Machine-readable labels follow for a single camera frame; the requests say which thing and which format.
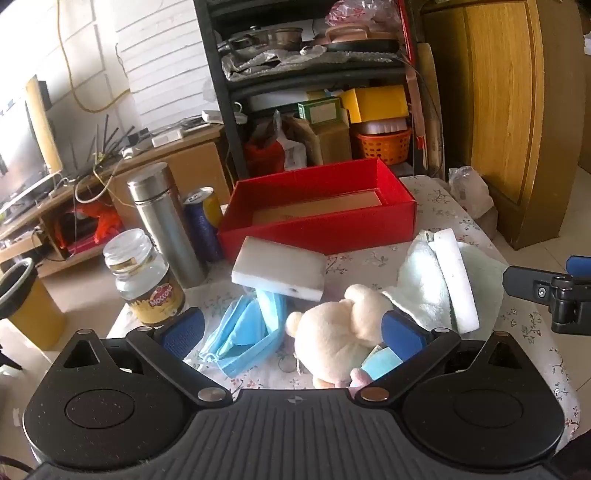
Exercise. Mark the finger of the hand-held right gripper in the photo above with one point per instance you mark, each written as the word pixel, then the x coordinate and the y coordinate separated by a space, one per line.
pixel 531 284
pixel 581 265

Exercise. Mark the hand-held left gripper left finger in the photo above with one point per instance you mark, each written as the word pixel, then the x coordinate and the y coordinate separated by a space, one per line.
pixel 183 333

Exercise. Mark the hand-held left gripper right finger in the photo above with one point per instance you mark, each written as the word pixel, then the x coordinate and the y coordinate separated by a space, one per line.
pixel 402 334

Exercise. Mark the light blue towel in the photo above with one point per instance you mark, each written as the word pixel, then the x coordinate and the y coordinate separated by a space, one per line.
pixel 418 281

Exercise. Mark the blue face masks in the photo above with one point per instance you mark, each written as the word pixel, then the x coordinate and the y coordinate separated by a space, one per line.
pixel 244 332

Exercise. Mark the cream plush toy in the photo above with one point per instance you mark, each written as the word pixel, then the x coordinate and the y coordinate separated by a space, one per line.
pixel 337 332

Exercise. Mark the white foam block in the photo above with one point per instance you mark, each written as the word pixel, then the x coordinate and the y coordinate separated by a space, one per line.
pixel 277 267
pixel 457 277

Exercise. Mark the red cardboard box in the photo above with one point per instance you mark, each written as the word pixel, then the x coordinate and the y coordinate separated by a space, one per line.
pixel 323 230

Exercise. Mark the floral tablecloth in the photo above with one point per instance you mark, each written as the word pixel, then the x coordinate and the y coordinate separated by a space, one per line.
pixel 521 332

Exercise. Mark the glass coffee jar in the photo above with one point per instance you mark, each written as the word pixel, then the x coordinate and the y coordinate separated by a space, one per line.
pixel 143 286

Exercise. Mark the clear plastic bag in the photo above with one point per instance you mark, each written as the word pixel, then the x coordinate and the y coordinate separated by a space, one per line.
pixel 468 189

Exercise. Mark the blue and yellow can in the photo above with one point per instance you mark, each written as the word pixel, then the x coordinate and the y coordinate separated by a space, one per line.
pixel 203 221

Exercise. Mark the stainless steel thermos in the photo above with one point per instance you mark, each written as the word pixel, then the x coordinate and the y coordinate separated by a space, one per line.
pixel 161 221

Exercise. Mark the red plastic bag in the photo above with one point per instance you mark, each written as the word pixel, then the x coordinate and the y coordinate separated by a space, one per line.
pixel 104 226

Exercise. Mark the yellow trash bin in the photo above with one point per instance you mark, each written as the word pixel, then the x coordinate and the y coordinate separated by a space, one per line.
pixel 27 314

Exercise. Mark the wooden cabinet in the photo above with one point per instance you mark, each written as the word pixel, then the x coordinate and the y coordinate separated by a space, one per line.
pixel 508 115

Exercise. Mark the wooden television stand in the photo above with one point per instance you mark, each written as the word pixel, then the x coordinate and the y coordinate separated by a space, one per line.
pixel 194 159

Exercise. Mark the orange plastic basket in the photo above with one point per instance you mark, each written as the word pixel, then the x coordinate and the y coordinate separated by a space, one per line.
pixel 385 145

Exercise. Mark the white router box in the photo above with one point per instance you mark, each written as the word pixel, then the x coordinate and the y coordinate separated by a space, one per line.
pixel 167 138

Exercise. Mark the red and white bag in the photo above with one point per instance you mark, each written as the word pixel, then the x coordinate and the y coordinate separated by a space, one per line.
pixel 268 154

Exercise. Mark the brown cardboard box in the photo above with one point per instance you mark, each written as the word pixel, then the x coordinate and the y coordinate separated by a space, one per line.
pixel 330 141

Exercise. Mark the black router antennas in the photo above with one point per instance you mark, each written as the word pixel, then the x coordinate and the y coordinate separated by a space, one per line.
pixel 108 138

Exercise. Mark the yellow box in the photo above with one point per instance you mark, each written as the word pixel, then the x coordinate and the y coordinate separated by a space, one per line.
pixel 378 104

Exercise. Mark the green box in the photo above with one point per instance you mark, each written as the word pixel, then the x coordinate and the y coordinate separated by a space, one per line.
pixel 321 111

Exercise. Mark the television screen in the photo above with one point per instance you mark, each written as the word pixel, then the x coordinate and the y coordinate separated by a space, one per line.
pixel 18 152

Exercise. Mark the black shelf rack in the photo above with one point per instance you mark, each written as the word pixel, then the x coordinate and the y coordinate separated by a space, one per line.
pixel 217 69

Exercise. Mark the crumpled clear plastic sheet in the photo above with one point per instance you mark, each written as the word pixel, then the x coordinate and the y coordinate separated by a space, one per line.
pixel 263 62

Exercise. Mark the pink plastic bag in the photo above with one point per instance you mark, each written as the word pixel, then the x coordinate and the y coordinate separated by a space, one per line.
pixel 360 13

